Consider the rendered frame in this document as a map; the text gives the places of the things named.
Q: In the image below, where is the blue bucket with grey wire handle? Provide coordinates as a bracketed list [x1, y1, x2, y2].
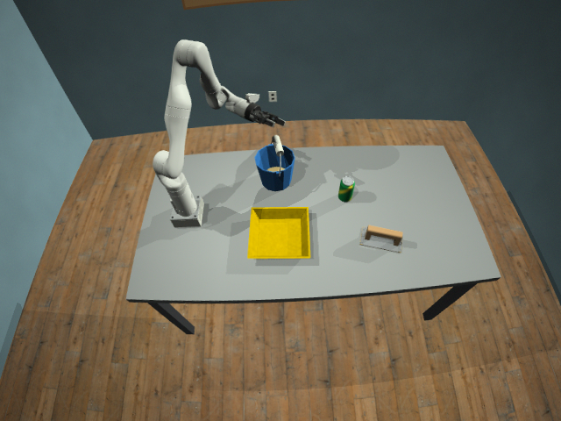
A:
[255, 135, 295, 191]

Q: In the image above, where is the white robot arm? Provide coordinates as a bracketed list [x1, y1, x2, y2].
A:
[153, 39, 259, 217]

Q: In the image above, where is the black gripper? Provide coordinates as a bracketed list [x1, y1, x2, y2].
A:
[245, 103, 285, 127]

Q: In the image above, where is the green and yellow drink can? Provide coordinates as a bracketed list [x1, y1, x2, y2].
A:
[338, 176, 355, 202]

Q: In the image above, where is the yellow tray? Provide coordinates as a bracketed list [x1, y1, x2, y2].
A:
[247, 207, 310, 259]

